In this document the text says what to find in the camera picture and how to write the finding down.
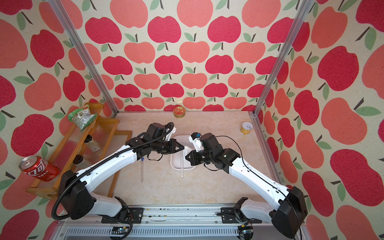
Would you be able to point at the green snack bag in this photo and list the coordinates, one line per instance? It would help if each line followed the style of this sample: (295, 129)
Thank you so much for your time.
(82, 117)

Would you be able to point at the white wipe cloth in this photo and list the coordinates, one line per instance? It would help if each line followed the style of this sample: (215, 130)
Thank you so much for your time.
(186, 151)

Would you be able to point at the test tube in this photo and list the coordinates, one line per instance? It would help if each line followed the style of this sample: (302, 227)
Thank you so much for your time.
(142, 170)
(182, 165)

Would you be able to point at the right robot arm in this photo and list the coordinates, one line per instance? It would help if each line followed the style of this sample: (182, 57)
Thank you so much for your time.
(285, 208)

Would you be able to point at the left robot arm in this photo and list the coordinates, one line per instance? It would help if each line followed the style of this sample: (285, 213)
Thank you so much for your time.
(76, 197)

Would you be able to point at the aluminium frame post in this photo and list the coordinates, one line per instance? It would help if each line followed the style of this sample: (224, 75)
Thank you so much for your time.
(71, 31)
(301, 15)

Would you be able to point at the white rectangular tray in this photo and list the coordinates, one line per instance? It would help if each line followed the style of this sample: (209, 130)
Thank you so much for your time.
(178, 160)

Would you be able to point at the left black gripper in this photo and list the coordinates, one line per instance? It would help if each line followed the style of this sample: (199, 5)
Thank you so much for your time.
(173, 144)

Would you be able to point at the right aluminium frame post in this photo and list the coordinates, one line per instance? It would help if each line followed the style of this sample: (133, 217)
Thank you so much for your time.
(301, 15)

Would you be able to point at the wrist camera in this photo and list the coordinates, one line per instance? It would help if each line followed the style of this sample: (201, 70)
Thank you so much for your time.
(207, 142)
(157, 130)

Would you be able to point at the left aluminium frame post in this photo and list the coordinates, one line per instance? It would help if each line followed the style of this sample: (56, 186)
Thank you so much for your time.
(71, 31)

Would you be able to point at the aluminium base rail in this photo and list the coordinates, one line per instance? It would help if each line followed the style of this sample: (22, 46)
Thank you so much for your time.
(165, 222)

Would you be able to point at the red gold round tin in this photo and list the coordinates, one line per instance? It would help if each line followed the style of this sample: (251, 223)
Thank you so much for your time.
(179, 112)

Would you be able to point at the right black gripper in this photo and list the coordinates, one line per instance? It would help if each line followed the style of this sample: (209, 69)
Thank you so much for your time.
(193, 159)

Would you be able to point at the wooden shelf rack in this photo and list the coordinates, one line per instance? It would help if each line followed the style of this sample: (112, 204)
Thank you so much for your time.
(102, 129)

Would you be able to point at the glass spice jar upper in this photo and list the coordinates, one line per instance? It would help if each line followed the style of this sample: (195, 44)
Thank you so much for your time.
(92, 144)

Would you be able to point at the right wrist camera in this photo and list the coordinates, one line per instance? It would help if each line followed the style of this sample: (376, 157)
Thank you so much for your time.
(207, 142)

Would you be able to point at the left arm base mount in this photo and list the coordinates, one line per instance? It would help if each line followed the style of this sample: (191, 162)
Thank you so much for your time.
(126, 214)

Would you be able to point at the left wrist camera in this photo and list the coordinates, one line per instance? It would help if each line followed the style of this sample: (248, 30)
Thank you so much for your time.
(157, 130)

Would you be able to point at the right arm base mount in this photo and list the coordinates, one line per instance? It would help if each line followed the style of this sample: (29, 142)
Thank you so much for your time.
(235, 216)

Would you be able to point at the glass spice jar lower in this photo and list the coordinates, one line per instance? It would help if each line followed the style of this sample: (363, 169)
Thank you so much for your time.
(80, 162)

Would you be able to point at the glass spice jar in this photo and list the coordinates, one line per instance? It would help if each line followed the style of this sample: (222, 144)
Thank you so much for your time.
(92, 144)
(80, 162)

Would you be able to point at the red cola can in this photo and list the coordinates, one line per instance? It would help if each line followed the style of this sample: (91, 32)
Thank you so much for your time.
(39, 168)

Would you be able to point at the yellow white can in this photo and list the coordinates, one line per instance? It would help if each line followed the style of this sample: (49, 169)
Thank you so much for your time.
(246, 128)

